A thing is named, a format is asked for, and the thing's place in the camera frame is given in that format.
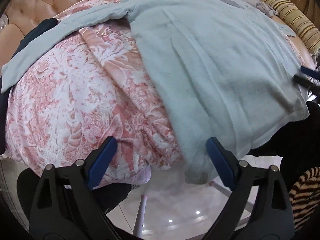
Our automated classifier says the light blue long-sleeve sweater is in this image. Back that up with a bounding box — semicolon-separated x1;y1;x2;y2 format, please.
0;0;310;185

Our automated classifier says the striped green gold pillow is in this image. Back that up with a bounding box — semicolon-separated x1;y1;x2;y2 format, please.
261;0;320;57

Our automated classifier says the tiger stripe fabric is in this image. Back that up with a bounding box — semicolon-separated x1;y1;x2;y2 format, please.
289;167;319;232

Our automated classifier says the pink floral bed quilt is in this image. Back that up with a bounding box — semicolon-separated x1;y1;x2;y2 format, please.
0;0;311;189

